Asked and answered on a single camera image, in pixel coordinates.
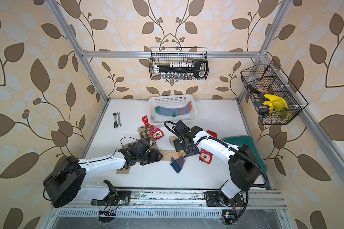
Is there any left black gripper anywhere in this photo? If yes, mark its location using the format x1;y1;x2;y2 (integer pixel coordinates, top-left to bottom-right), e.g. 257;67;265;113
137;149;164;165

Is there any brown argyle sock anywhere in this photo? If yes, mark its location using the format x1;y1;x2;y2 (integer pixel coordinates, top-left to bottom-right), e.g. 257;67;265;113
138;126;158;149
117;144;137;174

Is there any beige purple sock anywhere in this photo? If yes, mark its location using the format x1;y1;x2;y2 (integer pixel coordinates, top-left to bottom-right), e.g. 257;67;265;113
170;156;185;174
153;136;200;161

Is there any red christmas sock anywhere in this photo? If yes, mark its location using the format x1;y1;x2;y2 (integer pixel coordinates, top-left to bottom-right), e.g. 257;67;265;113
199;130;217;165
142;116;164;141

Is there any blue striped sock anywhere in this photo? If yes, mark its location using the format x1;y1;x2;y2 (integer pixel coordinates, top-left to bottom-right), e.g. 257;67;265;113
154;102;193;117

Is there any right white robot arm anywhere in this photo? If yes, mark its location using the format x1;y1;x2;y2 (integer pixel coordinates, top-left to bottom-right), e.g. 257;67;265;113
164;121;269;200

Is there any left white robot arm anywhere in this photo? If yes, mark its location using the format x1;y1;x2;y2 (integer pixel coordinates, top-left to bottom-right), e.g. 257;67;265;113
43;139;163;208

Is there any silver wrench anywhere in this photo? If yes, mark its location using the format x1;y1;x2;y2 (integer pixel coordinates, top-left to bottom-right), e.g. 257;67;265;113
117;112;122;127

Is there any white plastic basket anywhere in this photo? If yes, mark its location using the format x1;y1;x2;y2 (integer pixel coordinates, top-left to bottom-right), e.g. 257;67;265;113
147;94;197;127

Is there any green plastic tool case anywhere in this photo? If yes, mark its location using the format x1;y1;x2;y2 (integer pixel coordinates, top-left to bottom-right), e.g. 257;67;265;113
223;135;268;173

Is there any black socket set holder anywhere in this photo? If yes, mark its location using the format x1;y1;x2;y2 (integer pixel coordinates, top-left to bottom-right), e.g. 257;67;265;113
150;59;209;80

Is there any black tool in basket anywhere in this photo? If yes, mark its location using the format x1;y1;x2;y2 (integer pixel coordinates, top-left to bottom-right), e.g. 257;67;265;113
248;84;269;117

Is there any yellow rubber glove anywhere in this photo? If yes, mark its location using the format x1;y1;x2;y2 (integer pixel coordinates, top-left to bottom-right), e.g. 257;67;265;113
263;94;289;114

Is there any green handled ratchet wrench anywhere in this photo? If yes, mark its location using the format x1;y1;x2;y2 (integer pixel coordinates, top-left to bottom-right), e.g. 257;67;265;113
113;112;118;128

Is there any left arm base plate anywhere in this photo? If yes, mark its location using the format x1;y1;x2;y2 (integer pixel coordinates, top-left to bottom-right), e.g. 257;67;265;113
91;191;131;206

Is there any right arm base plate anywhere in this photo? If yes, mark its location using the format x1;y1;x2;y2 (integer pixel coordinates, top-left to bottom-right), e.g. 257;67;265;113
204;191;245;207

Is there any back black wire basket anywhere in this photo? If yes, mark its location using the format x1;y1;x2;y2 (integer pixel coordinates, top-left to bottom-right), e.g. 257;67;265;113
149;46;209;81

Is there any black wire basket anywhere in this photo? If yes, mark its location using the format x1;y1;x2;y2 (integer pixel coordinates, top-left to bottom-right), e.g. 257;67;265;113
149;46;209;81
240;60;309;125

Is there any right black wire basket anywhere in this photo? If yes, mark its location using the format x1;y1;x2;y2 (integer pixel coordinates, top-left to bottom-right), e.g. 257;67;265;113
240;60;309;125

